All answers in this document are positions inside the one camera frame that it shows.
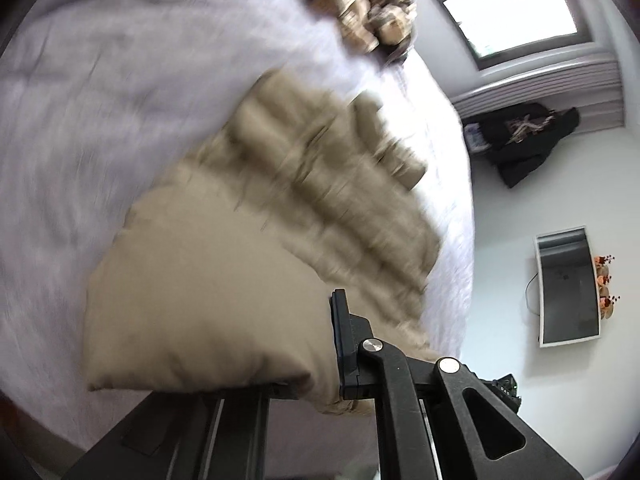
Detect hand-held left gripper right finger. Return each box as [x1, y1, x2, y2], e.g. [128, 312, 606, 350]
[329, 288, 586, 480]

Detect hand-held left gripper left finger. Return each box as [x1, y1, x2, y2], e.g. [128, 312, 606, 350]
[62, 382, 281, 480]

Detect khaki puffer jacket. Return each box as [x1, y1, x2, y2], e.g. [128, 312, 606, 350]
[80, 67, 443, 416]

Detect blue white printed bag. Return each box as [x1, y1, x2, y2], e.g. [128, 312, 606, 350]
[462, 122, 488, 153]

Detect black hanging coat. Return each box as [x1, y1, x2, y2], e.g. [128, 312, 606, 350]
[462, 102, 581, 188]

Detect orange flower decoration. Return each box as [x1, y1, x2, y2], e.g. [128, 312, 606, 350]
[592, 254, 621, 321]

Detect dark garment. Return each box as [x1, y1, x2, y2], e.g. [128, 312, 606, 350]
[377, 30, 417, 66]

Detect white radiator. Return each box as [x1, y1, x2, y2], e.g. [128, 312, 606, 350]
[452, 57, 626, 123]

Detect beige striped fleece garment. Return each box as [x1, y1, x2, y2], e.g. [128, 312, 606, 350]
[307, 0, 418, 56]

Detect purple embossed bedspread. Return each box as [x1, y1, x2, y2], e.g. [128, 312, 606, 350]
[0, 0, 476, 461]

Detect dark framed window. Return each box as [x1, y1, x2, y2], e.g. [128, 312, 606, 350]
[405, 0, 601, 71]

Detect black television cable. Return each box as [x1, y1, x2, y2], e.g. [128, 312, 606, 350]
[525, 272, 541, 318]

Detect wall mounted television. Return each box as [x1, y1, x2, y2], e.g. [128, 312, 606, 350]
[534, 226, 601, 346]

